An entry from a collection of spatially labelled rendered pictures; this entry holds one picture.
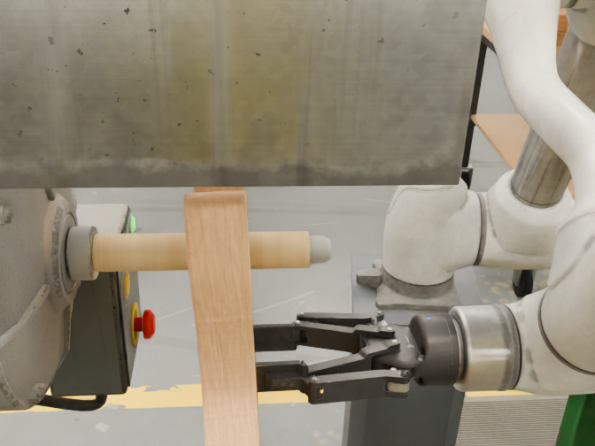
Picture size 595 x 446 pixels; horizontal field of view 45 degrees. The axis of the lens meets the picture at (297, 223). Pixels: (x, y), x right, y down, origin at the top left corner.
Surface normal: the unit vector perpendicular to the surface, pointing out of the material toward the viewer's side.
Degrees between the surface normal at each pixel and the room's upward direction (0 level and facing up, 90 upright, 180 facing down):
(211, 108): 90
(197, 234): 73
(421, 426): 90
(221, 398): 66
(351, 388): 82
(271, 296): 0
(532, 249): 110
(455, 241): 87
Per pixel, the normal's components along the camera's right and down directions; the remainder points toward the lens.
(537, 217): -0.09, 0.19
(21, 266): 1.00, 0.00
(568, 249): -0.96, -0.27
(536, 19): 0.01, -0.28
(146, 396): 0.04, -0.88
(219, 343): 0.10, 0.55
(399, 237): -0.76, 0.26
